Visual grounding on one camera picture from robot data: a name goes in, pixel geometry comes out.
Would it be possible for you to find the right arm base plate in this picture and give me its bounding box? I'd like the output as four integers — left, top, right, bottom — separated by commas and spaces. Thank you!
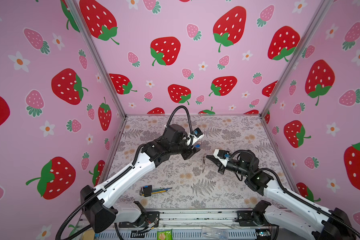
235, 209, 272, 227

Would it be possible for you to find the aluminium rail frame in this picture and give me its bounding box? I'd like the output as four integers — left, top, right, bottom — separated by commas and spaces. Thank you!
74, 208, 328, 240

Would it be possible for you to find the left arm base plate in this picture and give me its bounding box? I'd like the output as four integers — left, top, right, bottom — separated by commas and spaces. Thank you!
118, 212, 160, 228

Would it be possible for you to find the green packet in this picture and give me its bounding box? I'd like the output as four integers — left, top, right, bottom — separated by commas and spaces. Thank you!
157, 230, 173, 240

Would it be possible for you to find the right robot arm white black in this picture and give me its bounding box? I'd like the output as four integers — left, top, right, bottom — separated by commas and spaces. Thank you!
206, 149, 360, 240

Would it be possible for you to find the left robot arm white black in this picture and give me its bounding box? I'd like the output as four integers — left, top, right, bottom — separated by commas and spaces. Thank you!
55, 106, 204, 240

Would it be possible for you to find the clear plastic bag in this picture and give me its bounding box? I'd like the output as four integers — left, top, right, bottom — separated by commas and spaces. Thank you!
202, 227, 229, 240

